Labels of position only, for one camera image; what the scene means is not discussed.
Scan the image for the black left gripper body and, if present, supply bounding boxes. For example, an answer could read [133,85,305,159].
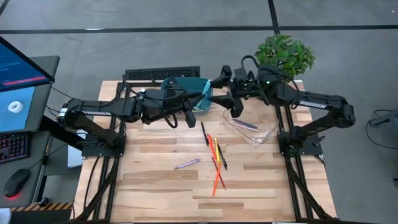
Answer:
[164,90,197,119]

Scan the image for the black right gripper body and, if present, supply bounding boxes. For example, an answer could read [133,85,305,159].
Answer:
[231,67,261,100]

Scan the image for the black pen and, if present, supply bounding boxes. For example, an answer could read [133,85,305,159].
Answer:
[200,121,210,147]
[217,143,228,171]

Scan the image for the dark teal pen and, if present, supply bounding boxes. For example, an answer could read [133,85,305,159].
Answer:
[231,118,259,130]

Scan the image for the orange-red marker pen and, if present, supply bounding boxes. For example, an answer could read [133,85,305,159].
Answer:
[206,134,218,160]

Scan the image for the yellow highlighter pen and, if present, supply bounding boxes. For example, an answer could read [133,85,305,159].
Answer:
[214,137,221,165]

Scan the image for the purple translucent pen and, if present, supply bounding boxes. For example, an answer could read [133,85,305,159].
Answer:
[174,158,200,170]

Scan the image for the red pencil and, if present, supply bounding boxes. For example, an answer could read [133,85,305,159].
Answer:
[211,156,227,190]

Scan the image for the orange pencil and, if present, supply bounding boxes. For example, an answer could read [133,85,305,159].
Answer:
[212,161,223,197]

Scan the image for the teal plastic bin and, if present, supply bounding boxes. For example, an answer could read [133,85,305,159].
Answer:
[160,77,214,114]

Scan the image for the black floor vent grille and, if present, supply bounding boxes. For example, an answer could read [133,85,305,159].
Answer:
[124,65,201,81]

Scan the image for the clear plastic bin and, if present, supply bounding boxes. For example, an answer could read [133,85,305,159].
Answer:
[221,107,280,147]

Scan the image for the green leafy plant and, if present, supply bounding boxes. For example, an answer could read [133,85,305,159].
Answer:
[254,33,317,80]

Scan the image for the white box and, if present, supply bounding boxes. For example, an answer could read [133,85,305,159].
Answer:
[67,130,86,169]

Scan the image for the grey desk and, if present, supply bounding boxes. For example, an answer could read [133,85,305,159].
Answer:
[0,55,60,208]

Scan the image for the white tape roll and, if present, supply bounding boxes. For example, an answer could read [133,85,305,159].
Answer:
[7,101,24,113]

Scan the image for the computer monitor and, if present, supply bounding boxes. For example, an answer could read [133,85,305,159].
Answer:
[0,35,56,93]

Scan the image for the black keyboard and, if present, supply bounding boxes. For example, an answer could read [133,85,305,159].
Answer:
[0,132,31,165]

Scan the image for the yellow black hazard tape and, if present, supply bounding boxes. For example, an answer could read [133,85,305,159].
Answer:
[11,202,74,212]

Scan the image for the black computer mouse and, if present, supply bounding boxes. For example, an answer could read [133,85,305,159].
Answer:
[2,168,31,199]

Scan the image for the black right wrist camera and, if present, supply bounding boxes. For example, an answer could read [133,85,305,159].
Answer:
[233,67,249,82]

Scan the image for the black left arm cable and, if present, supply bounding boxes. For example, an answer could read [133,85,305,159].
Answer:
[161,86,178,129]

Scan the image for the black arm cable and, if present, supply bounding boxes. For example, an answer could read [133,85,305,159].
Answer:
[241,55,265,78]
[161,86,178,129]

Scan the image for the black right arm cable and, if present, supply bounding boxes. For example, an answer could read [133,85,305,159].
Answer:
[241,55,265,78]

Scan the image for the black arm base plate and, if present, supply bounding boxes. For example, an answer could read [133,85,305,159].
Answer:
[278,130,324,156]
[81,132,127,158]

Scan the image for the black aluminium table frame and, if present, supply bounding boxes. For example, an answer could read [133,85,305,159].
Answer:
[71,80,336,224]

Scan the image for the black floor cable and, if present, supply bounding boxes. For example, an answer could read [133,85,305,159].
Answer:
[365,108,398,150]

